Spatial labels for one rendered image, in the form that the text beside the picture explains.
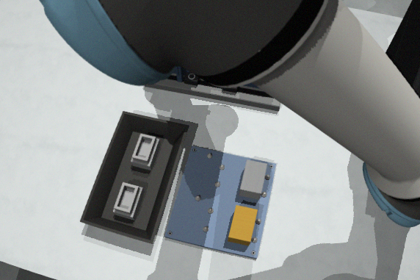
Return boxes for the yellow rectangular block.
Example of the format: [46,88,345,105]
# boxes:
[228,205,258,246]

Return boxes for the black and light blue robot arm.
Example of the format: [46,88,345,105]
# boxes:
[39,0,420,227]

